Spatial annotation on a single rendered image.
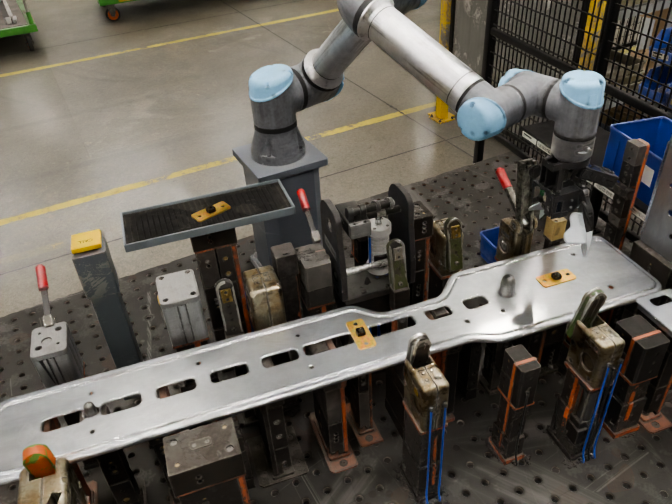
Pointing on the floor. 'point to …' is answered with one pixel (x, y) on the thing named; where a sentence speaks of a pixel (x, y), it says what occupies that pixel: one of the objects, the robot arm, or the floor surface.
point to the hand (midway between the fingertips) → (564, 236)
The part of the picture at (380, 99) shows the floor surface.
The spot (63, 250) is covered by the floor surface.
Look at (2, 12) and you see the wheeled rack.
